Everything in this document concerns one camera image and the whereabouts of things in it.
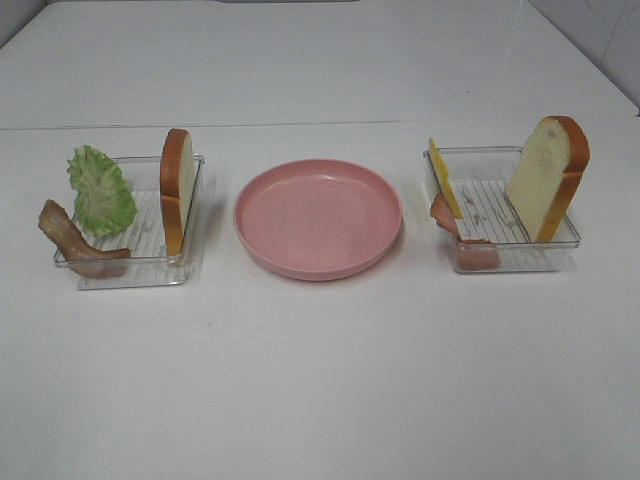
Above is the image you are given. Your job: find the yellow cheese slice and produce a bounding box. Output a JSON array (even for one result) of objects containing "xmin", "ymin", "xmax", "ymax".
[{"xmin": 427, "ymin": 138, "xmax": 463, "ymax": 219}]

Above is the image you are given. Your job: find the bread slice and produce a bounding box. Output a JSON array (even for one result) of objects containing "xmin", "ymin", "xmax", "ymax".
[
  {"xmin": 160, "ymin": 128, "xmax": 196, "ymax": 256},
  {"xmin": 506, "ymin": 116, "xmax": 590, "ymax": 243}
]

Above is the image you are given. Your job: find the green lettuce leaf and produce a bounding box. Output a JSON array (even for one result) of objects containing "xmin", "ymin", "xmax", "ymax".
[{"xmin": 67, "ymin": 145, "xmax": 137, "ymax": 237}]

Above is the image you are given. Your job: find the pink round plate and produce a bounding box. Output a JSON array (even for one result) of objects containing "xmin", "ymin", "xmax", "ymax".
[{"xmin": 234, "ymin": 159, "xmax": 403, "ymax": 281}]

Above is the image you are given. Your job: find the clear right plastic tray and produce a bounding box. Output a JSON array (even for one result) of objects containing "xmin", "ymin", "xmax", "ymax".
[{"xmin": 437, "ymin": 146, "xmax": 581, "ymax": 274}]

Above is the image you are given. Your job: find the clear plastic tray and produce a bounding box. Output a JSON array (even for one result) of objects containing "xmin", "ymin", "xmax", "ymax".
[
  {"xmin": 53, "ymin": 154, "xmax": 205, "ymax": 290},
  {"xmin": 437, "ymin": 146, "xmax": 581, "ymax": 274}
]

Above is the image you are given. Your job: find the clear left plastic tray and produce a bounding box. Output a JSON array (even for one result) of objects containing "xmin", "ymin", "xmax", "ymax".
[{"xmin": 53, "ymin": 154, "xmax": 205, "ymax": 290}]

